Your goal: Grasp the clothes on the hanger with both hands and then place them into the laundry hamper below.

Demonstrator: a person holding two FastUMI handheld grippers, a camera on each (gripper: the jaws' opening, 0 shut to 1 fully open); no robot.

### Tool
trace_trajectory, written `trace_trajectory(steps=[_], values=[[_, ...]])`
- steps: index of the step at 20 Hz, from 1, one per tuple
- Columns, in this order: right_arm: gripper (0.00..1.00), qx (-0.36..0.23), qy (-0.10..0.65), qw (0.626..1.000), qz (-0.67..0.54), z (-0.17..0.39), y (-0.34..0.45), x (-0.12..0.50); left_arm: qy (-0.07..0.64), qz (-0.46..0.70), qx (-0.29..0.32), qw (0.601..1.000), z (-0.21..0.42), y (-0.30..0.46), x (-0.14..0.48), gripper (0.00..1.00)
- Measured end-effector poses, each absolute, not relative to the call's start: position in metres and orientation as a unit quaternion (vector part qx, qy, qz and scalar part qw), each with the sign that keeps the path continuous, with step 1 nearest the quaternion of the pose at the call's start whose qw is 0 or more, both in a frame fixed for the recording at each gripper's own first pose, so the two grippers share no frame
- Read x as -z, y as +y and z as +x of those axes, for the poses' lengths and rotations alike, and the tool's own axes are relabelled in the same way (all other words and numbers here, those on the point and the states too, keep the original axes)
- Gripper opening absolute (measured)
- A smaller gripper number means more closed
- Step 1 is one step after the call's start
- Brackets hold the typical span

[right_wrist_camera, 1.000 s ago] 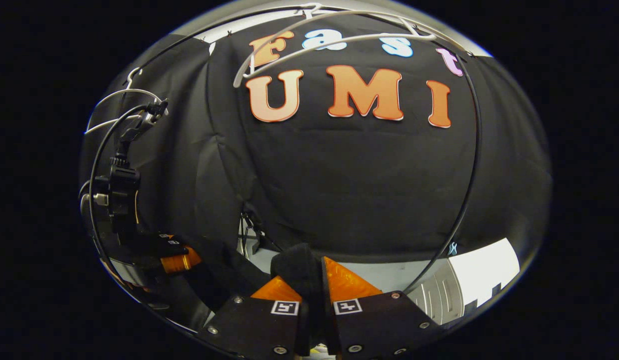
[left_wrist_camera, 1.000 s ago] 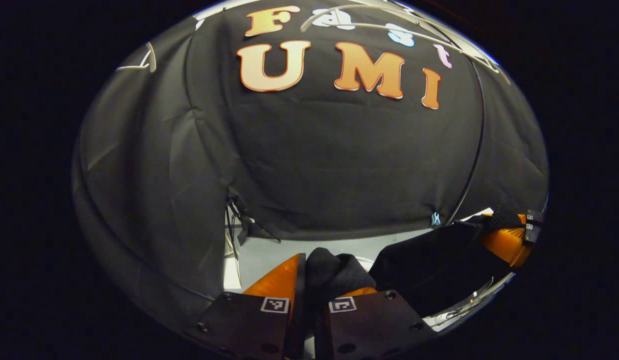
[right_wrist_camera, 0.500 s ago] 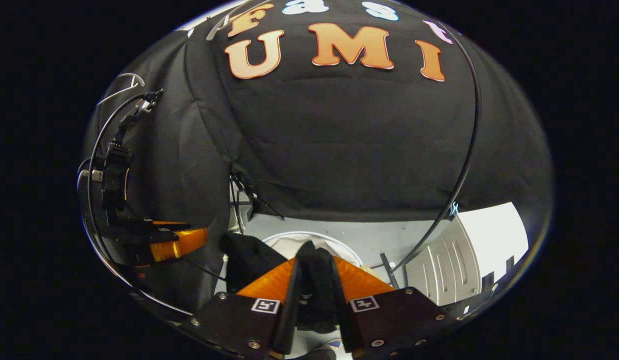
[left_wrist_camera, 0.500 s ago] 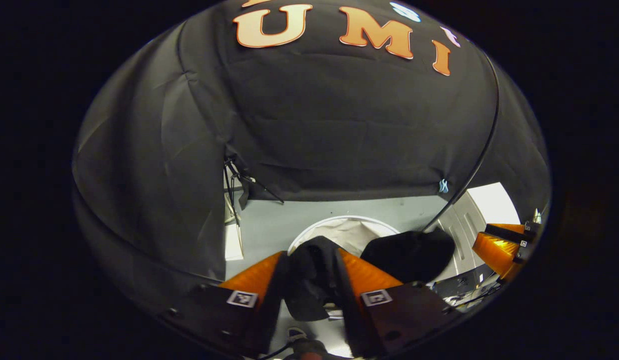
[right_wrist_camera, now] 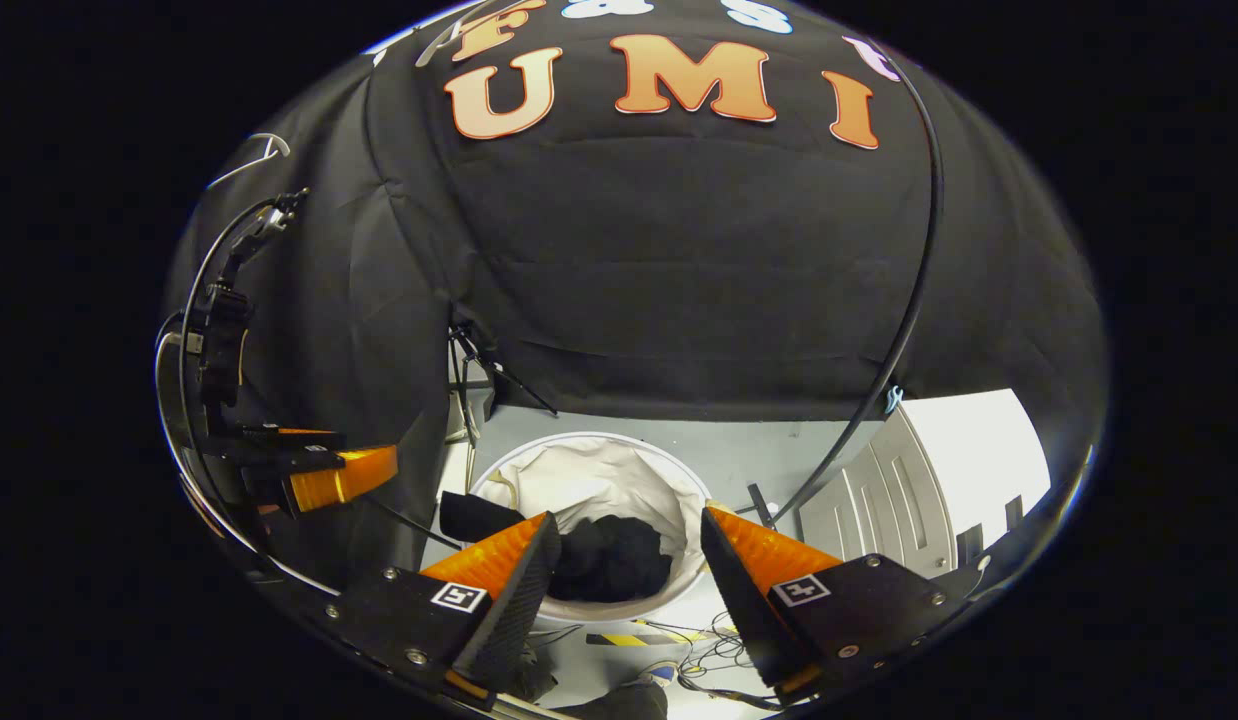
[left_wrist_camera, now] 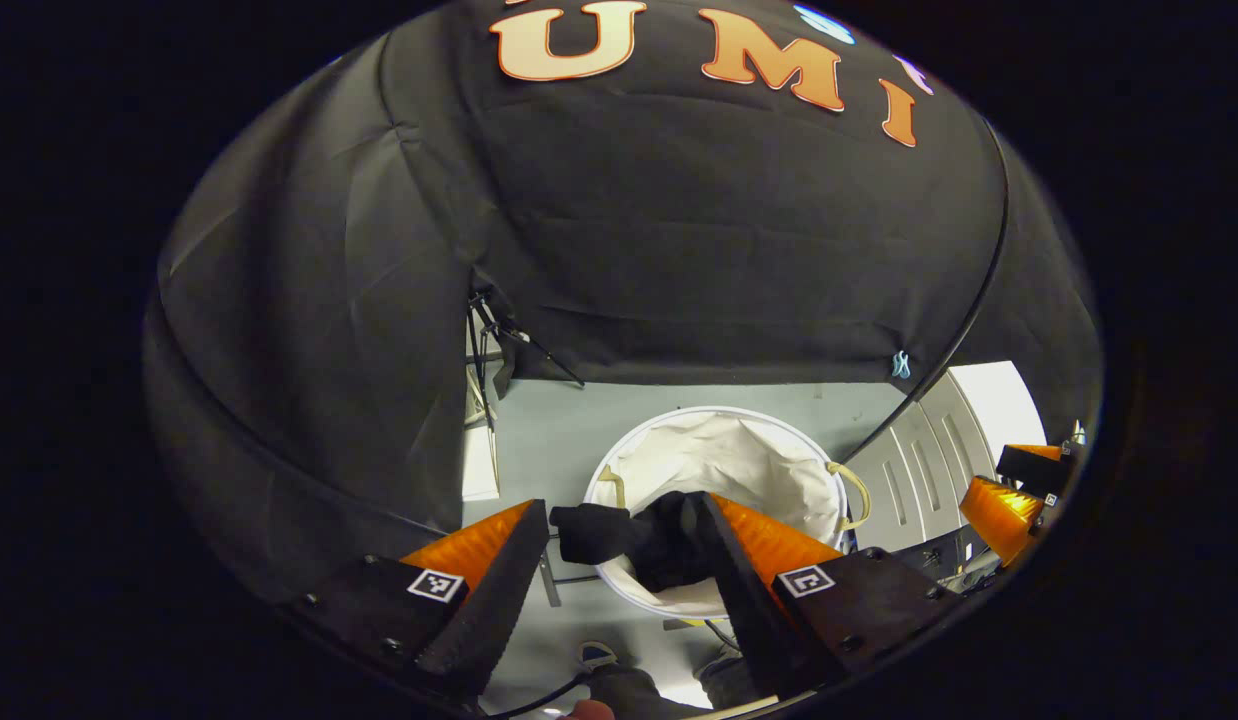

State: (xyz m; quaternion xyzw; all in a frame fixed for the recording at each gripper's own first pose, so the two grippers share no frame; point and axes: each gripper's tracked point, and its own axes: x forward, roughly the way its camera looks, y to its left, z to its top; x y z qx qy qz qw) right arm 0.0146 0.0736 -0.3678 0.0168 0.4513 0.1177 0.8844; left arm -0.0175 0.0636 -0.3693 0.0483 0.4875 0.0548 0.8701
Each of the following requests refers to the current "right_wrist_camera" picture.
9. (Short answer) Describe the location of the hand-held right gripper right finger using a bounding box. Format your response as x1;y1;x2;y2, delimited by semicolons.
699;503;975;701

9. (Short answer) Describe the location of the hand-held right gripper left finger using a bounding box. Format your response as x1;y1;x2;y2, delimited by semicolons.
324;512;563;713

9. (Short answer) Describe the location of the black knit jacket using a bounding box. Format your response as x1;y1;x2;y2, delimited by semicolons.
439;490;675;603

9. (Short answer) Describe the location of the white laundry hamper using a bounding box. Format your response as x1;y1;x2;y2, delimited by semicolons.
467;432;715;621

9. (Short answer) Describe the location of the black clothes rack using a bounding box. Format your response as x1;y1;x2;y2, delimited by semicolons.
749;40;948;531

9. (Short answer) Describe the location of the white ribbed panel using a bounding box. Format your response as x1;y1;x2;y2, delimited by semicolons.
797;408;962;579

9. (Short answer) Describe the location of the black tripod stand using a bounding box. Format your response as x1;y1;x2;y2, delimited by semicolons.
447;320;560;446

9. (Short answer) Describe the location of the black backdrop cloth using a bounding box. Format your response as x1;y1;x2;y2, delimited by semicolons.
164;0;1110;591

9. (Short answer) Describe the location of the bundle of floor cables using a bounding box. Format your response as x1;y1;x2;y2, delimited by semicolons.
634;612;780;706

